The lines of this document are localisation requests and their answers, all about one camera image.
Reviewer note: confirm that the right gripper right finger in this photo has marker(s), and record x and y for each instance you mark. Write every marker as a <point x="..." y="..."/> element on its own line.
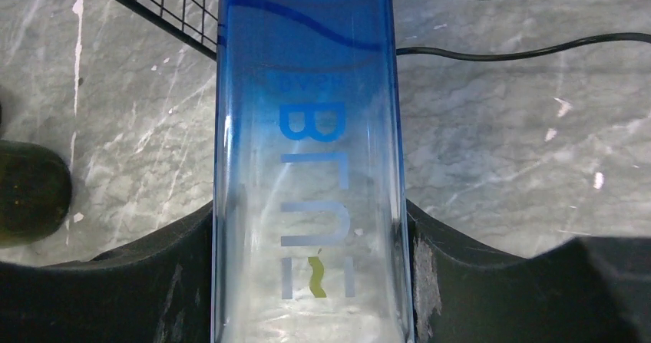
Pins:
<point x="589" y="289"/>

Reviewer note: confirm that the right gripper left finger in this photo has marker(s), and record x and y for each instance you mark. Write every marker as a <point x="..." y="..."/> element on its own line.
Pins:
<point x="154" y="289"/>

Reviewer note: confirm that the dark green wine bottle front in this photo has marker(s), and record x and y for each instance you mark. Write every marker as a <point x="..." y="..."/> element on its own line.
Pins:
<point x="36" y="192"/>

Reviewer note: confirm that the black wire wine rack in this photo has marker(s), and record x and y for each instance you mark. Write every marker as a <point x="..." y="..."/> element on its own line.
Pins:
<point x="194" y="22"/>

